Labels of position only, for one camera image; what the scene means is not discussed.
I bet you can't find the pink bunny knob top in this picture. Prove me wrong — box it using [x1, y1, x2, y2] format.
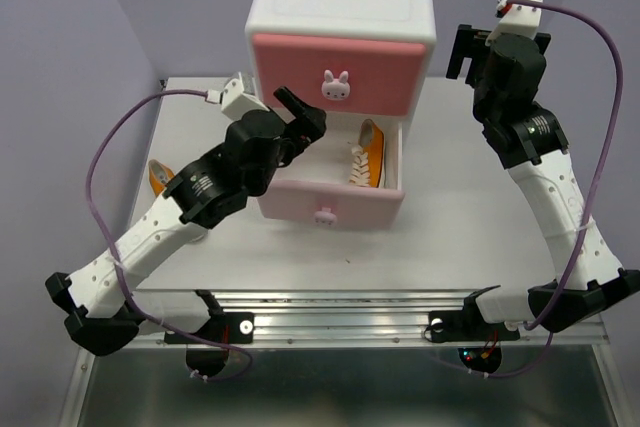
[321, 69, 351, 101]

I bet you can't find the pink bunny knob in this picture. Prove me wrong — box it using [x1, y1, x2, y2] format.
[321, 69, 351, 101]
[313, 207, 337, 226]

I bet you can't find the light pink bottom drawer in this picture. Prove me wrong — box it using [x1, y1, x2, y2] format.
[258, 112, 405, 230]

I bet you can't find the orange sneaker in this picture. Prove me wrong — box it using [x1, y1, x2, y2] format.
[348, 119, 385, 188]
[148, 159, 174, 197]

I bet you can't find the dark pink top drawer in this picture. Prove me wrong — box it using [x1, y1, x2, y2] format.
[252, 33, 428, 117]

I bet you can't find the pink bunny knob bottom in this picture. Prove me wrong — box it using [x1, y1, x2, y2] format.
[313, 207, 337, 226]

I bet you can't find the orange sneaker front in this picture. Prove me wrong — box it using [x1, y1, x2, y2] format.
[148, 159, 174, 197]

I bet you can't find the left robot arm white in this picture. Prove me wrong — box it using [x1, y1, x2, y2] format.
[45, 87, 327, 356]

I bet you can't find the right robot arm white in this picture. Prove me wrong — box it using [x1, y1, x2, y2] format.
[446, 24, 639, 337]

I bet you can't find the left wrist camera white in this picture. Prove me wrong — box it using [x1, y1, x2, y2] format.
[220, 72, 265, 121]

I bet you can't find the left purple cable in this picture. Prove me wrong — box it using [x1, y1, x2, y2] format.
[85, 89, 254, 383]

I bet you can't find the purple cable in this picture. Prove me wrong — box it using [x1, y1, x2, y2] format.
[85, 89, 254, 383]
[430, 0, 625, 379]

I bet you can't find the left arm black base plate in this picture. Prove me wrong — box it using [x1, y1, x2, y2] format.
[163, 311, 255, 383]

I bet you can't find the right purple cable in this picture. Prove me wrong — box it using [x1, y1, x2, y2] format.
[430, 0, 625, 379]

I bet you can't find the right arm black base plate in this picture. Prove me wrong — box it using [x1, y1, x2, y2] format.
[423, 308, 520, 377]

